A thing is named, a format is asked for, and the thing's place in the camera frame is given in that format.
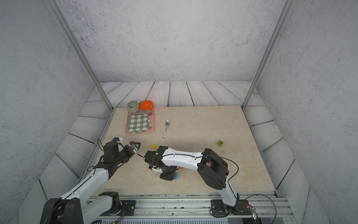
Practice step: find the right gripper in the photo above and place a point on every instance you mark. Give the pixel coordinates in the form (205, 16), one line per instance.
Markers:
(168, 178)

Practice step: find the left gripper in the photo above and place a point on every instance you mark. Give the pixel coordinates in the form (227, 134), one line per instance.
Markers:
(131, 151)

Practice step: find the lime lego brick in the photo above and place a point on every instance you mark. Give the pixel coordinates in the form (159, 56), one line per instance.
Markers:
(220, 143)

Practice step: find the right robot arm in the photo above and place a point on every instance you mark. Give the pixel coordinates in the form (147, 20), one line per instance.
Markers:
(211, 167)

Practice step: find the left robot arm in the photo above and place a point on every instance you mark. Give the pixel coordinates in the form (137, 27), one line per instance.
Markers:
(73, 208)

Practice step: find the green checkered cloth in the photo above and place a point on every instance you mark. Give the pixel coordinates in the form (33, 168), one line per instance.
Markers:
(139, 123)

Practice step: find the pink tray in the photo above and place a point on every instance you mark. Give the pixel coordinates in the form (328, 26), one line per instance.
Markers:
(152, 119)

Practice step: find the metal utensil on tray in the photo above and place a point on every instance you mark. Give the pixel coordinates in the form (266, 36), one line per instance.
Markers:
(143, 112)

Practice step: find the striped grey mug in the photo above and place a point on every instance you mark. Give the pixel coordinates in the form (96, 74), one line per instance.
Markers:
(133, 106)

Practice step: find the metal spoon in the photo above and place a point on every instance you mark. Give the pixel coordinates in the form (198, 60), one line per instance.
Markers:
(167, 124)

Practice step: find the orange bowl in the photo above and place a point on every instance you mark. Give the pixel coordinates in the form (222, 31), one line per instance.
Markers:
(146, 105)

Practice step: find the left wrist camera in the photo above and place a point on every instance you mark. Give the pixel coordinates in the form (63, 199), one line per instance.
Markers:
(118, 139)

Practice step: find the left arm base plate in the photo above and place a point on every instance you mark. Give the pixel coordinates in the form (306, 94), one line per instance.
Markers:
(125, 208)

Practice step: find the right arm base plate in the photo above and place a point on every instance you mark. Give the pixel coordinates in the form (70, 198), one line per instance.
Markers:
(219, 209)

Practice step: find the aluminium front rail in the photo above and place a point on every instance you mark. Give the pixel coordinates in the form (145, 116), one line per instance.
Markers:
(266, 209)

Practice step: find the left aluminium frame post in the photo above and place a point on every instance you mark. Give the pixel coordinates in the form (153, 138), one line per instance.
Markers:
(56, 11)

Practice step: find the aluminium frame post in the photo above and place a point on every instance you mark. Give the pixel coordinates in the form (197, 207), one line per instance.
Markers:
(56, 11)
(269, 49)

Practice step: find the right aluminium frame post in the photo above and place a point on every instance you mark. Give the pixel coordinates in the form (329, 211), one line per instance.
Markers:
(269, 49)

